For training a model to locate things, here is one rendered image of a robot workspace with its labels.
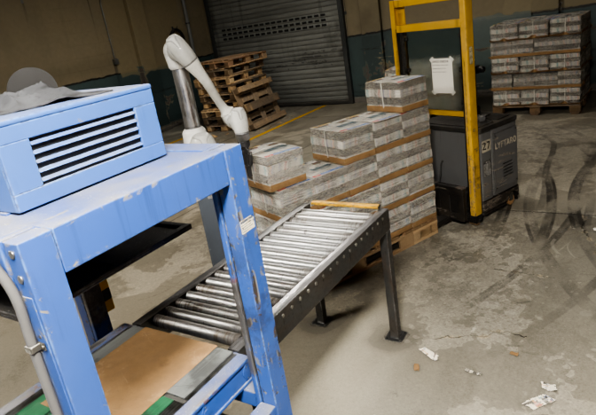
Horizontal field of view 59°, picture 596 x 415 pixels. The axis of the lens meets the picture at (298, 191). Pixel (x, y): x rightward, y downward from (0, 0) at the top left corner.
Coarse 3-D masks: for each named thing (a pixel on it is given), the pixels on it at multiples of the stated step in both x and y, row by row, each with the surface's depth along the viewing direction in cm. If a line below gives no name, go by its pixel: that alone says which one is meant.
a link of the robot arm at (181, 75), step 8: (168, 56) 318; (168, 64) 323; (176, 64) 320; (176, 72) 324; (184, 72) 325; (176, 80) 325; (184, 80) 326; (176, 88) 328; (184, 88) 327; (184, 96) 328; (192, 96) 331; (184, 104) 330; (192, 104) 331; (184, 112) 332; (192, 112) 332; (184, 120) 334; (192, 120) 333; (192, 128) 335; (200, 128) 337; (184, 136) 335; (192, 136) 333
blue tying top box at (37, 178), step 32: (96, 96) 131; (128, 96) 137; (0, 128) 111; (32, 128) 116; (64, 128) 124; (96, 128) 131; (128, 128) 139; (160, 128) 147; (0, 160) 111; (32, 160) 117; (64, 160) 124; (96, 160) 131; (128, 160) 138; (0, 192) 116; (32, 192) 117; (64, 192) 123
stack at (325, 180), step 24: (312, 168) 374; (336, 168) 364; (360, 168) 376; (384, 168) 390; (264, 192) 353; (288, 192) 342; (312, 192) 353; (336, 192) 366; (360, 192) 380; (384, 192) 394; (408, 192) 408; (264, 216) 364; (408, 216) 413; (408, 240) 418; (360, 264) 391
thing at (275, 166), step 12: (264, 156) 332; (276, 156) 332; (288, 156) 338; (300, 156) 344; (264, 168) 332; (276, 168) 334; (288, 168) 340; (300, 168) 346; (264, 180) 336; (276, 180) 336
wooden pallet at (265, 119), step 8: (264, 80) 1023; (240, 88) 955; (248, 88) 974; (256, 88) 1016; (248, 96) 988; (256, 96) 1005; (272, 96) 1031; (240, 104) 959; (248, 104) 961; (256, 104) 981; (264, 104) 1002; (272, 104) 1045; (256, 112) 995; (264, 112) 1012; (280, 112) 1039; (248, 120) 965; (256, 120) 989; (264, 120) 988; (272, 120) 1009; (248, 128) 962; (256, 128) 962
